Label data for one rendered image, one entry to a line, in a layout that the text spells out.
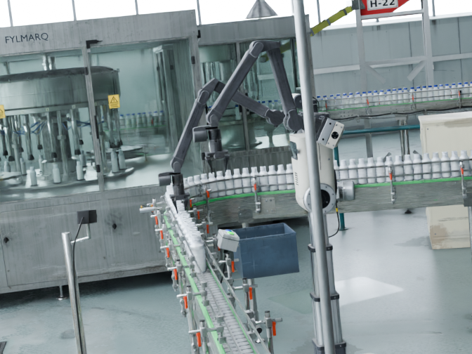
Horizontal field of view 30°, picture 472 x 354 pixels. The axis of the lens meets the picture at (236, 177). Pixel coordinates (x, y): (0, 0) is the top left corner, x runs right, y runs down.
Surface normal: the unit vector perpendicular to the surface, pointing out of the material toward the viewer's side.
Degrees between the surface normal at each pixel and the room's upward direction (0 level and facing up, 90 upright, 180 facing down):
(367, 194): 90
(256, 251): 90
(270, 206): 90
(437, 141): 90
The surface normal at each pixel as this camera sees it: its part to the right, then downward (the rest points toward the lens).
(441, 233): -0.16, 0.15
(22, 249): 0.15, 0.11
